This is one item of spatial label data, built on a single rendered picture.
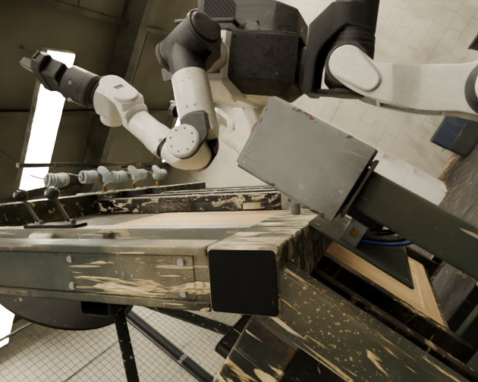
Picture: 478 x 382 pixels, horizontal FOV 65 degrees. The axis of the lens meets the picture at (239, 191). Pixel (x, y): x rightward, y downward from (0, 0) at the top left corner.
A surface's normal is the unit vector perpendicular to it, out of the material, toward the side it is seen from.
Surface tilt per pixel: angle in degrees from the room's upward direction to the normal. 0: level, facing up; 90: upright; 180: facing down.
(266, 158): 90
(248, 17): 90
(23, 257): 90
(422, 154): 90
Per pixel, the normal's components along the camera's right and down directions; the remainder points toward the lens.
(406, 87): 0.06, 0.07
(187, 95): -0.19, -0.22
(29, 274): -0.36, 0.07
